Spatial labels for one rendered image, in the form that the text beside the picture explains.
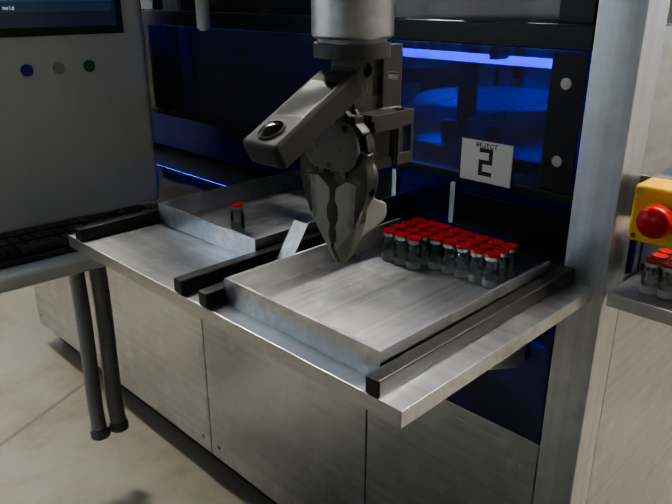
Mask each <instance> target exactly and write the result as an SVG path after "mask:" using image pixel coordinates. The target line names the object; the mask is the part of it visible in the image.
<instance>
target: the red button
mask: <svg viewBox="0 0 672 504"><path fill-rule="evenodd" d="M636 226H637V229H638V230H639V232H640V233H641V234H642V235H643V236H645V237H647V238H650V239H659V238H662V237H664V236H665V235H667V234H668V233H670V232H671V230H672V212H671V210H670V209H669V208H667V207H666V206H664V205H661V204H651V205H649V206H647V207H645V208H643V209H642V210H640V211H639V213H638V214H637V217H636Z"/></svg>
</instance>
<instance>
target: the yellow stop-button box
mask: <svg viewBox="0 0 672 504"><path fill-rule="evenodd" d="M651 204H661V205H664V206H666V207H667V208H669V209H670V210H671V212H672V176H668V175H662V174H657V175H655V176H653V177H652V178H650V179H648V180H646V181H644V182H641V183H639V184H638V185H636V187H635V193H634V199H633V205H632V211H631V217H630V223H629V229H628V238H629V239H631V240H635V241H639V242H643V243H647V244H651V245H656V246H660V247H664V248H668V249H672V230H671V232H670V233H668V234H667V235H665V236H664V237H662V238H659V239H650V238H647V237H645V236H643V235H642V234H641V233H640V232H639V230H638V229H637V226H636V217H637V214H638V213H639V211H640V210H642V209H643V208H645V207H647V206H649V205H651Z"/></svg>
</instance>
